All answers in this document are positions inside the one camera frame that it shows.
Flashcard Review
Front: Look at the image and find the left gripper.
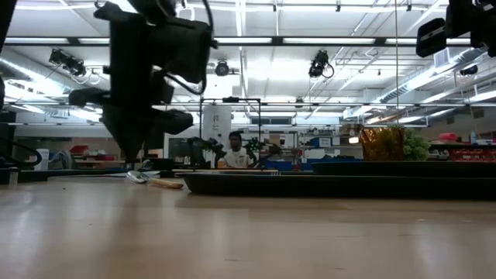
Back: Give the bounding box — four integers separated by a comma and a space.
69, 2, 194, 164

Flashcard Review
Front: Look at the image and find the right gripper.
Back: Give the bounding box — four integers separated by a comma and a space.
415, 0, 496, 59

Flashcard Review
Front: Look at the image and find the amber ribbed plastic cup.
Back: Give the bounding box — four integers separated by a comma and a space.
359, 126, 406, 162

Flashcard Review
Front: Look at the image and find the black round plate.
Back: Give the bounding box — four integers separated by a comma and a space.
312, 160, 496, 178

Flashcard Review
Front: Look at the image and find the black rectangular tray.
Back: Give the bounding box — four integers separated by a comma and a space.
181, 172, 496, 202

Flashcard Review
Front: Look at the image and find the white cylindrical tank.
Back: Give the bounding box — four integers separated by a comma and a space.
201, 104, 233, 150

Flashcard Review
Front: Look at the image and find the seated person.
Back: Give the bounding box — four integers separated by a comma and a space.
222, 130, 255, 169

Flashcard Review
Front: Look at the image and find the white container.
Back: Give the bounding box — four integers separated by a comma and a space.
33, 148, 50, 171

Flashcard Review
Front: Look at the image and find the round black ceiling lamp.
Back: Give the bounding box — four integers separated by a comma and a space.
214, 60, 231, 78

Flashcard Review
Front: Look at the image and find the shelf with red bins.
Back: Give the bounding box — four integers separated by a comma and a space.
428, 131, 496, 163

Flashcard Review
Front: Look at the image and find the small green artificial plant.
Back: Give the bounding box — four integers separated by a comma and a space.
402, 127, 432, 162

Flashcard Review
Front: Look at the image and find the spoon with wooden handle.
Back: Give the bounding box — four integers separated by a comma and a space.
126, 170, 184, 190

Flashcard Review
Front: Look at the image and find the thin hanging cable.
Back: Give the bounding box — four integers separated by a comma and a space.
393, 0, 400, 125

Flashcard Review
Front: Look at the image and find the black background frame stand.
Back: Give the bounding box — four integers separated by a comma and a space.
198, 96, 262, 170

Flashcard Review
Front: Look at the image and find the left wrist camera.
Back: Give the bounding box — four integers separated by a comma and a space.
150, 17, 215, 85

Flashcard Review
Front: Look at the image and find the black ceiling camera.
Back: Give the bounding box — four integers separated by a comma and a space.
48, 48, 87, 78
308, 49, 335, 79

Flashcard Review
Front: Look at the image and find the black aluminium rig frame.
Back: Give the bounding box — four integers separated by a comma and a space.
0, 36, 472, 48

